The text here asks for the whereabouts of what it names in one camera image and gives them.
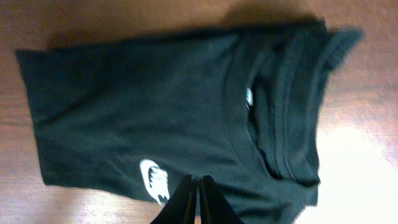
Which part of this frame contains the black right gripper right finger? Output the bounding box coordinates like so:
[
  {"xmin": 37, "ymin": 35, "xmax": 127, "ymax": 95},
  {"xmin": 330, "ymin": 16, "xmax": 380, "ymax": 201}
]
[{"xmin": 199, "ymin": 175, "xmax": 244, "ymax": 224}]

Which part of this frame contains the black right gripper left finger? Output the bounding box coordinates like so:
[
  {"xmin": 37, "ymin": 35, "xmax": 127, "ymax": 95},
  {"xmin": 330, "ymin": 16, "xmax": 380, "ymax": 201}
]
[{"xmin": 150, "ymin": 175, "xmax": 197, "ymax": 224}]

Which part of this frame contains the dark teal t-shirt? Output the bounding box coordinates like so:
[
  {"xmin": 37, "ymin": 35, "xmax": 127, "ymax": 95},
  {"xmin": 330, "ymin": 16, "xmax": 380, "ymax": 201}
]
[{"xmin": 15, "ymin": 19, "xmax": 363, "ymax": 223}]

